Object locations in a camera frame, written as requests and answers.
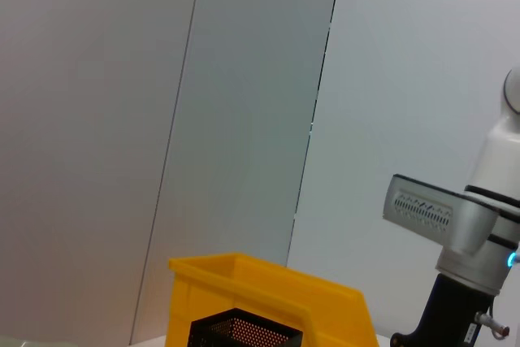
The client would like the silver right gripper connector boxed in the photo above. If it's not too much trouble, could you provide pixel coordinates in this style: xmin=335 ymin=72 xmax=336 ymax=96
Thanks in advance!
xmin=473 ymin=310 xmax=511 ymax=340

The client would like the yellow plastic bin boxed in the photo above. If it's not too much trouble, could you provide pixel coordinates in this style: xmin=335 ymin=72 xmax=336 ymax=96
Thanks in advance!
xmin=168 ymin=252 xmax=381 ymax=347

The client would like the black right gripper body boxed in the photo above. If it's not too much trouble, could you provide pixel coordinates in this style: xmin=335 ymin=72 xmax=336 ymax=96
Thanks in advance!
xmin=389 ymin=273 xmax=495 ymax=347

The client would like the black mesh pen holder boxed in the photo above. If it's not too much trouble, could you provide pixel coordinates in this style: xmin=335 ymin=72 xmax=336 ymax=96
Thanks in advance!
xmin=187 ymin=308 xmax=304 ymax=347

